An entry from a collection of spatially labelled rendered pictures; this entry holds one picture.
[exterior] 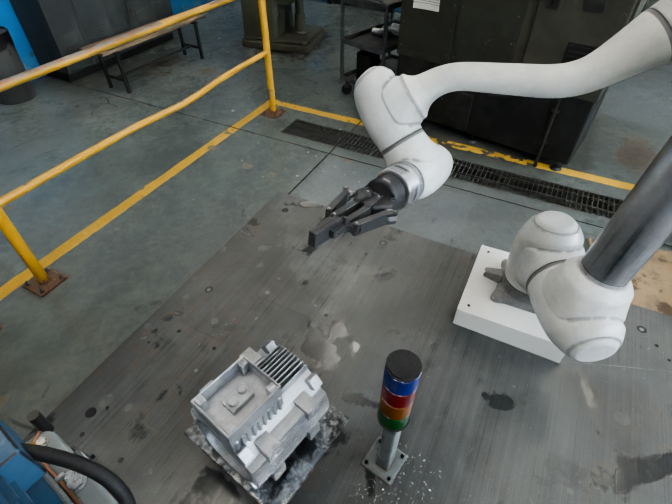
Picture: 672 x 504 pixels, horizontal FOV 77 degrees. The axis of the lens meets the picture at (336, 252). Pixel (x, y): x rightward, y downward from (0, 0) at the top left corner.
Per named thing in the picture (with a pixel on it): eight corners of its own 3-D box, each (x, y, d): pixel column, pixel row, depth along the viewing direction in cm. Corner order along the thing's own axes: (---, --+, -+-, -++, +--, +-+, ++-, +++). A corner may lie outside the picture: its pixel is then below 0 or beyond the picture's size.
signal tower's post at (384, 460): (389, 486, 95) (413, 395, 66) (360, 464, 98) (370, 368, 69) (407, 456, 100) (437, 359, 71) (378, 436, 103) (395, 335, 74)
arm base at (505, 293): (489, 256, 137) (493, 244, 134) (563, 278, 130) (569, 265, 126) (475, 296, 126) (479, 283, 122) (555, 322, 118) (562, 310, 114)
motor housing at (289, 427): (263, 502, 82) (250, 465, 69) (202, 438, 91) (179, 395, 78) (330, 423, 93) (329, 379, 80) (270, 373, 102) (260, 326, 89)
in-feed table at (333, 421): (281, 533, 89) (276, 517, 80) (195, 454, 100) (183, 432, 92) (348, 439, 103) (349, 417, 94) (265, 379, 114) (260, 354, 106)
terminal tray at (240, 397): (236, 457, 73) (229, 439, 68) (198, 418, 78) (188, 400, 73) (285, 406, 80) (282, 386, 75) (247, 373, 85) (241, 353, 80)
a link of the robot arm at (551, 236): (550, 256, 129) (576, 197, 114) (575, 303, 116) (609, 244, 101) (496, 257, 129) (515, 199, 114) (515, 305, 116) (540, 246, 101)
